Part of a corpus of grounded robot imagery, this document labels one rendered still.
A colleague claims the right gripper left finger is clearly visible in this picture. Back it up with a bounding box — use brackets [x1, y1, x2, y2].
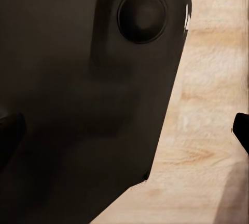
[0, 113, 27, 175]

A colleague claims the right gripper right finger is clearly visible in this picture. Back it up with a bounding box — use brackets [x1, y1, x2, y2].
[233, 113, 249, 154]

